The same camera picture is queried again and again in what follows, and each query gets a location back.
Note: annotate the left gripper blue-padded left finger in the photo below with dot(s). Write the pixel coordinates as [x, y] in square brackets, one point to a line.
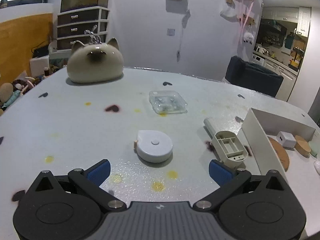
[88, 183]

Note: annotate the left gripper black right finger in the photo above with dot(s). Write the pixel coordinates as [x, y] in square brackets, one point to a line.
[231, 183]

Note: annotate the round cork coaster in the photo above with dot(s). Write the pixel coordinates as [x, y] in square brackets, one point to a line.
[278, 156]

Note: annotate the white charger plug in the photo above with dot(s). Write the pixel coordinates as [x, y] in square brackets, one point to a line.
[287, 140]

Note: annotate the beige plastic battery case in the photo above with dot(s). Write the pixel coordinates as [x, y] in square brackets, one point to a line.
[229, 148]

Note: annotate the white round tape measure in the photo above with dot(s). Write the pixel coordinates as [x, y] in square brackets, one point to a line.
[153, 146]

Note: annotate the round wooden disc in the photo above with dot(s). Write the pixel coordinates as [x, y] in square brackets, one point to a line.
[302, 146]

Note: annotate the clear plastic blister tray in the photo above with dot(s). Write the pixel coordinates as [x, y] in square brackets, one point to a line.
[167, 102]

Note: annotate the dark fabric chair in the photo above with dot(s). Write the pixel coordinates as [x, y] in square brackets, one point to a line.
[253, 76]

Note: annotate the cream cat figurine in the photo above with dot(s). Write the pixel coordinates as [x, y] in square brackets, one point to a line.
[94, 63]

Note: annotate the white washing machine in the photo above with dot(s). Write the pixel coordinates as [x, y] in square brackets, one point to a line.
[258, 60]

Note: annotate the white drawer cabinet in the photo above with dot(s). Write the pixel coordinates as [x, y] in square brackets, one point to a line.
[75, 24]

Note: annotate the wall light switch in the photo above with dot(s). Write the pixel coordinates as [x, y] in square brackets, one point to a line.
[170, 32]

